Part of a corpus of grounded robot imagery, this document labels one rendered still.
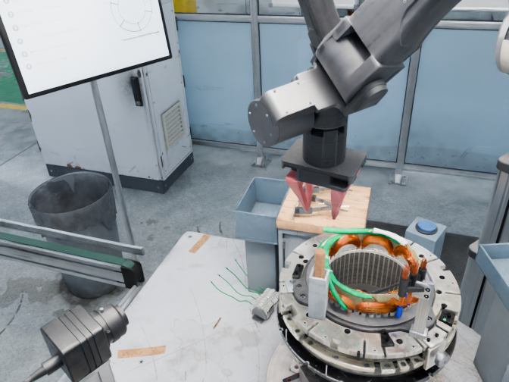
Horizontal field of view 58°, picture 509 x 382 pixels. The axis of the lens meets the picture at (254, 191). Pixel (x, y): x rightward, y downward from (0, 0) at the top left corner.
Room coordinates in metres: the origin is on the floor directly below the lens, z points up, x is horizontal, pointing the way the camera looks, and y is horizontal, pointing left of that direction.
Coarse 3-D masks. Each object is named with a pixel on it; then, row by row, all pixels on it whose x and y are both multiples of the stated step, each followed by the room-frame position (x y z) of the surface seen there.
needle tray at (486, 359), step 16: (480, 256) 0.73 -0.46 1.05; (496, 256) 0.74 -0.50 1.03; (496, 272) 0.66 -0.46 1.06; (496, 288) 0.65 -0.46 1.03; (496, 304) 0.65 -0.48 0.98; (496, 320) 0.64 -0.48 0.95; (496, 336) 0.62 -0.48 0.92; (480, 352) 0.65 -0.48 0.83; (496, 352) 0.61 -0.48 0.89; (480, 368) 0.64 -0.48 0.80; (496, 368) 0.59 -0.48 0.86
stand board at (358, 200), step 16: (320, 192) 0.98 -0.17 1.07; (352, 192) 0.97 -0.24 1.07; (368, 192) 0.96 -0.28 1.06; (288, 208) 0.91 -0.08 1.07; (352, 208) 0.90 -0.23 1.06; (288, 224) 0.86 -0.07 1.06; (304, 224) 0.85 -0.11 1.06; (320, 224) 0.84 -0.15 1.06; (336, 224) 0.84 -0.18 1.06; (352, 224) 0.83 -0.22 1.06
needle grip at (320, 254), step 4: (316, 252) 0.55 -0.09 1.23; (320, 252) 0.55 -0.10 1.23; (324, 252) 0.55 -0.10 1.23; (316, 256) 0.55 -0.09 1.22; (320, 256) 0.54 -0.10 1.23; (324, 256) 0.55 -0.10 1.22; (316, 260) 0.55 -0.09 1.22; (320, 260) 0.54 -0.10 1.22; (324, 260) 0.55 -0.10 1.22; (316, 264) 0.55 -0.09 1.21; (320, 264) 0.54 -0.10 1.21; (324, 264) 0.55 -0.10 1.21; (316, 268) 0.55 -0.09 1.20; (320, 268) 0.54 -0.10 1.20; (324, 268) 0.55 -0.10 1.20; (316, 272) 0.55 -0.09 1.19; (320, 272) 0.55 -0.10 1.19; (324, 272) 0.55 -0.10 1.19; (316, 276) 0.55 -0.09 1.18; (320, 276) 0.55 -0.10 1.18
